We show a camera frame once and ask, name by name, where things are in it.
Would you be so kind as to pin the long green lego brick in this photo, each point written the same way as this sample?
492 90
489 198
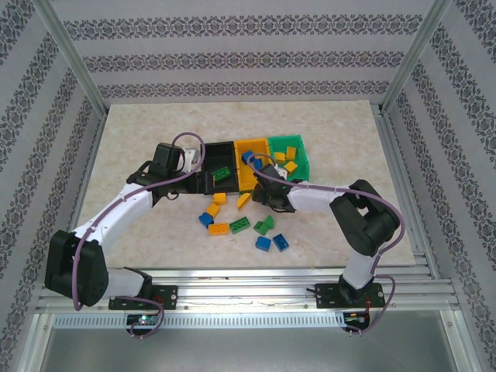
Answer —
221 173
240 226

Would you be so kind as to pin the rounded yellow lego brick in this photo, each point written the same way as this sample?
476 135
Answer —
243 201

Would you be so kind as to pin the yellow plastic bin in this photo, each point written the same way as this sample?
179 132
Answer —
242 176

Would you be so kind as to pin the black plastic bin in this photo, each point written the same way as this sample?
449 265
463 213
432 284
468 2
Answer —
221 155

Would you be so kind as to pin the blue lego brick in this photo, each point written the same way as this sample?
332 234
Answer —
263 243
206 219
246 156
281 242
258 163

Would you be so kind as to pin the green plastic bin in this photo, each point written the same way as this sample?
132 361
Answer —
300 162

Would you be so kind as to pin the long yellow lego brick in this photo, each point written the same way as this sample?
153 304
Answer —
219 229

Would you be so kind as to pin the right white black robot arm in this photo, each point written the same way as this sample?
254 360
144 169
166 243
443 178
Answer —
368 221

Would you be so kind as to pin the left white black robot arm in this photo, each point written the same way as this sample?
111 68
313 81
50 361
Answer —
116 213

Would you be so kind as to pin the right small circuit board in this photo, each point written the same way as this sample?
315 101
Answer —
356 317

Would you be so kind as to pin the small circuit board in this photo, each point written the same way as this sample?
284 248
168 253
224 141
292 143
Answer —
143 319
356 317

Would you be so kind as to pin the left small circuit board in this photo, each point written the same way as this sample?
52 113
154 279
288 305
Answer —
143 319

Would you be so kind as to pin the grey metal panel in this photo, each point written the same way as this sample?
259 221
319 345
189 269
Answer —
248 348

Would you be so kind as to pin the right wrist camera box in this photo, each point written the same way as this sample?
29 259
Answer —
283 175

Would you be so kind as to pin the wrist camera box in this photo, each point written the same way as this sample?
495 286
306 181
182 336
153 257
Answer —
283 175
190 159

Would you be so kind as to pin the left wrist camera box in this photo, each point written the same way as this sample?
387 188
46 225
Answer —
190 159

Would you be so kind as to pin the aluminium side rail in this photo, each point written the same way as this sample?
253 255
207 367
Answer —
90 170
399 155

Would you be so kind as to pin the aluminium mounting rail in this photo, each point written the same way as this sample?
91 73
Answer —
248 294

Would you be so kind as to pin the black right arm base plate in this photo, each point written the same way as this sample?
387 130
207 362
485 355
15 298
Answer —
327 296

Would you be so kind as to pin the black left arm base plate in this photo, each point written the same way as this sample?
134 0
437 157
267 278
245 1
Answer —
166 296

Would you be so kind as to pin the aluminium frame post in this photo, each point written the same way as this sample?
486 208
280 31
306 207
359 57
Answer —
70 54
416 54

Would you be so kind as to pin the aluminium frame beam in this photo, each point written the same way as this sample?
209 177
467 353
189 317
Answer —
35 341
459 341

